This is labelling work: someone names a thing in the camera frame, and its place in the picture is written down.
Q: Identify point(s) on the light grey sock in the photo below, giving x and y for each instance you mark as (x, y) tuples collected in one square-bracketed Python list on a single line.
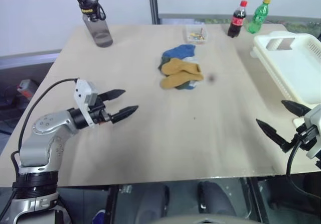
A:
[(193, 59)]

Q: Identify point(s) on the white plastic dish rack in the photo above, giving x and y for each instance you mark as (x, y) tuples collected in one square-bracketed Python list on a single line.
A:
[(288, 65)]

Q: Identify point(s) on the grey sports water bottle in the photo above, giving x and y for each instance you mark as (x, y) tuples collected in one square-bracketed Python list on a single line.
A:
[(99, 25)]

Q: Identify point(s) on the blue shoe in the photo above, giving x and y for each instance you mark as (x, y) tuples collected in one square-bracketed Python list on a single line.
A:
[(99, 216)]

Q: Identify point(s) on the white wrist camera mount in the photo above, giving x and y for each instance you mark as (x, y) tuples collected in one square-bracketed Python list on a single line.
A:
[(82, 93), (313, 123)]

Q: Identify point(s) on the grey vertical post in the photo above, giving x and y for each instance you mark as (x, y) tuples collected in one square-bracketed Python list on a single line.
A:
[(153, 3)]

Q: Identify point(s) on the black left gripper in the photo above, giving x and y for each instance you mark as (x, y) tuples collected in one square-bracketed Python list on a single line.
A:
[(100, 114)]

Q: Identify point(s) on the green bottle with yellow cap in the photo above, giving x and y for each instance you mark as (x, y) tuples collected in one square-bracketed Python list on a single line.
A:
[(258, 16)]

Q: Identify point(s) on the cola bottle with red cap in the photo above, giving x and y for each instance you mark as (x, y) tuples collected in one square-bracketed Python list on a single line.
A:
[(237, 20)]

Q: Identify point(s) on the mustard yellow sock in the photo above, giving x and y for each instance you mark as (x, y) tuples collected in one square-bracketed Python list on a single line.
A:
[(179, 67), (179, 80)]

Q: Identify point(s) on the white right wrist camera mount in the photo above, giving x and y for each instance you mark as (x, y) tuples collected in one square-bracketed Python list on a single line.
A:
[(313, 123)]

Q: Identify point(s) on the dark green sock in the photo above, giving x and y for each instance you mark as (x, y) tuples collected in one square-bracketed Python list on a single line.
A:
[(164, 62)]

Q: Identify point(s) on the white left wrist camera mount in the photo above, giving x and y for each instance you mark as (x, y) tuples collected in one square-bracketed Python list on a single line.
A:
[(82, 93)]

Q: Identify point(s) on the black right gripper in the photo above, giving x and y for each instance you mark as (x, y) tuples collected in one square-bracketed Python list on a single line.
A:
[(304, 136)]

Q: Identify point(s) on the grey curved robot body edge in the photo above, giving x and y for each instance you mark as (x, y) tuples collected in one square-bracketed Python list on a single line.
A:
[(200, 220)]

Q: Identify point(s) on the blue sock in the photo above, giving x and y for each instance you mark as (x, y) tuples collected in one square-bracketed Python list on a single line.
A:
[(179, 52)]

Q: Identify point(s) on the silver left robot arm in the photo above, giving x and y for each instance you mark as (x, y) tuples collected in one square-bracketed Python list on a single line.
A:
[(37, 143)]

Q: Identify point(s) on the small clear plastic container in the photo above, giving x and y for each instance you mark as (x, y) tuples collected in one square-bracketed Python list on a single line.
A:
[(196, 34)]

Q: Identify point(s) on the black table frame leg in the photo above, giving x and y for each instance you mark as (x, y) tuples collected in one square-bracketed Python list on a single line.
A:
[(111, 204), (255, 199)]

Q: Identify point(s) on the small white plastic piece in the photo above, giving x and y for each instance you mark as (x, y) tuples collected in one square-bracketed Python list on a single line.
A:
[(298, 122)]

